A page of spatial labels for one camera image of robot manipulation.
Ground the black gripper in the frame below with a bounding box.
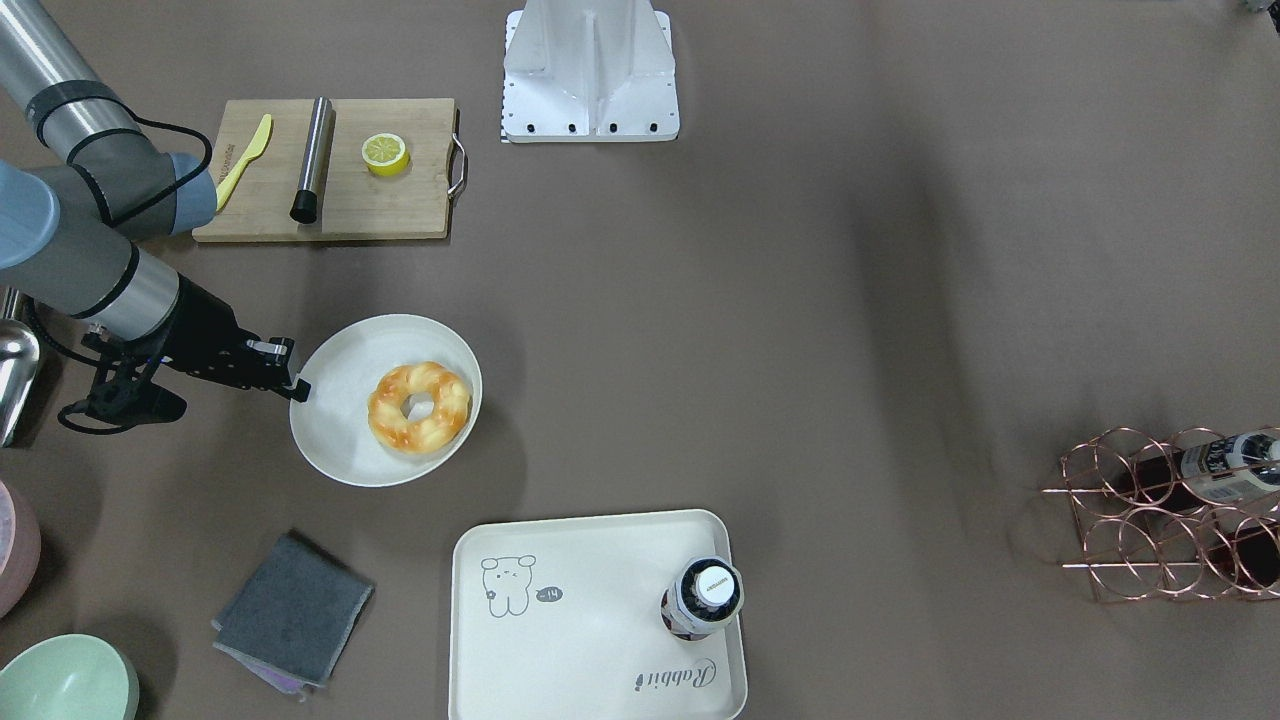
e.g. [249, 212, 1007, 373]
[90, 275, 311, 404]

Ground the white round plate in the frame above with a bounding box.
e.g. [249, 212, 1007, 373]
[291, 314, 483, 487]

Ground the glazed donut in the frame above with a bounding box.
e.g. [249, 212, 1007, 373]
[367, 363, 471, 454]

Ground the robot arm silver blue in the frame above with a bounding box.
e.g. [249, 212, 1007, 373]
[1, 1, 310, 425]

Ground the cream rabbit tray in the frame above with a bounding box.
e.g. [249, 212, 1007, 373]
[448, 509, 749, 719]

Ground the dark drink bottle on tray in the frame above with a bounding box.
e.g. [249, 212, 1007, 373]
[659, 555, 745, 642]

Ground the yellow plastic knife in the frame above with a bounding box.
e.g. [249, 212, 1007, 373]
[215, 113, 274, 214]

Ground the bamboo cutting board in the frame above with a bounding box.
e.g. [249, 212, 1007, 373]
[192, 97, 466, 243]

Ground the half lemon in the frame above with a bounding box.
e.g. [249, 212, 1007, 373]
[360, 132, 411, 177]

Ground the grey folded cloth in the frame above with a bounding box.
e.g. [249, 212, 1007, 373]
[211, 529, 375, 697]

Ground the metal ice scoop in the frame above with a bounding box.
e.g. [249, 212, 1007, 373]
[1, 287, 41, 447]

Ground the pink bowl of ice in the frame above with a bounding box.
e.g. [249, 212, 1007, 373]
[1, 482, 41, 618]

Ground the mint green bowl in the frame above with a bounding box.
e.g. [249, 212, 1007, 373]
[1, 634, 140, 719]

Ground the bottle lying in rack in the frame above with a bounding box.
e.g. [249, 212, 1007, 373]
[1108, 429, 1279, 512]

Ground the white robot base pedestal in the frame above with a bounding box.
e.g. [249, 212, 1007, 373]
[500, 1, 681, 143]

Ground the copper wire bottle rack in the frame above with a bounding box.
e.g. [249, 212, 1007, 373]
[1044, 427, 1279, 603]

